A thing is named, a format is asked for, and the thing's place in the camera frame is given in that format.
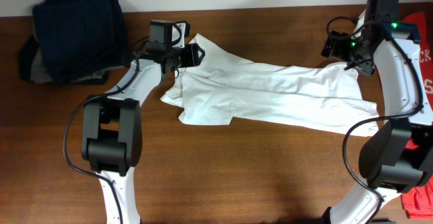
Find white robot print t-shirt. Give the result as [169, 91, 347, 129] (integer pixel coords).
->
[161, 35, 378, 134]

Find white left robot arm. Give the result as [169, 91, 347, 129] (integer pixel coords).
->
[81, 20, 205, 223]

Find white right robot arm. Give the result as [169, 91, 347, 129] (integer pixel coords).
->
[321, 0, 432, 224]

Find folded navy blue garment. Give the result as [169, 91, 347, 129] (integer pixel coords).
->
[32, 0, 131, 84]

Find folded grey garment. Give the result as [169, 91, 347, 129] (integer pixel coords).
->
[30, 48, 123, 85]

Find folded black garment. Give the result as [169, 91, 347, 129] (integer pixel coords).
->
[18, 36, 110, 86]

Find red t-shirt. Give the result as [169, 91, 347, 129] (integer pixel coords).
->
[401, 12, 433, 220]

